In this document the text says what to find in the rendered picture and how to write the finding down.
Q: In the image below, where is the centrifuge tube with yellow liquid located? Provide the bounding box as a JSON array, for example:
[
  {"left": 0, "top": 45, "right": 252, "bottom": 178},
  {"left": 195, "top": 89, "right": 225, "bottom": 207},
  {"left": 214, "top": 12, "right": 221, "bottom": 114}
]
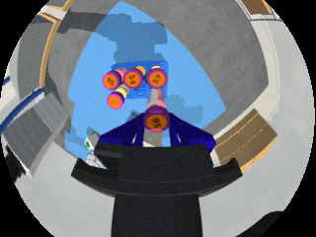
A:
[{"left": 146, "top": 66, "right": 168, "bottom": 89}]

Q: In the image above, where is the white tube rack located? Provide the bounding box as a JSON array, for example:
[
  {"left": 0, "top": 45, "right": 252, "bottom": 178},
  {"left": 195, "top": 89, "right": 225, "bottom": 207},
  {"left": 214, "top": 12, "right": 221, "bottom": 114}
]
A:
[{"left": 86, "top": 154, "right": 104, "bottom": 168}]

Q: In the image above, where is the blue tube rack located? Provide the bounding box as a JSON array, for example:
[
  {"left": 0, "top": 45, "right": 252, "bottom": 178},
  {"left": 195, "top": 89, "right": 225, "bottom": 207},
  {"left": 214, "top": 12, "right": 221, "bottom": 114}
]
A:
[{"left": 112, "top": 61, "right": 169, "bottom": 99}]

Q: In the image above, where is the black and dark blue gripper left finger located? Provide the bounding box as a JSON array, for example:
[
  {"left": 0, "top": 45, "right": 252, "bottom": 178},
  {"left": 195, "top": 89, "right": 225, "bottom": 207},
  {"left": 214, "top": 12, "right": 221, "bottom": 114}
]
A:
[{"left": 97, "top": 113, "right": 144, "bottom": 146}]

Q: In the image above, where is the pink tube with purple cap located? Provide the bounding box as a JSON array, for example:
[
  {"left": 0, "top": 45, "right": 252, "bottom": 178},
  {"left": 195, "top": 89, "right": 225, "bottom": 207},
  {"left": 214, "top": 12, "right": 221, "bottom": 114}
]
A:
[{"left": 102, "top": 67, "right": 126, "bottom": 91}]

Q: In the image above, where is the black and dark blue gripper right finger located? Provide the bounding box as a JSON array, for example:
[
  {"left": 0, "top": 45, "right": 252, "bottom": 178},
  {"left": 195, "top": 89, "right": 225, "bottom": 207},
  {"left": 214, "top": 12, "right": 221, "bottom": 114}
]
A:
[{"left": 169, "top": 113, "right": 216, "bottom": 154}]

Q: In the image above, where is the blue flat mat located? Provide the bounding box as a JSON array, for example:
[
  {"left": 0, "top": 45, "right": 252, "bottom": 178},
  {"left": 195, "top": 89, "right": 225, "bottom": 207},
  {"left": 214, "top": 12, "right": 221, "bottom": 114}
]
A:
[{"left": 64, "top": 0, "right": 226, "bottom": 161}]

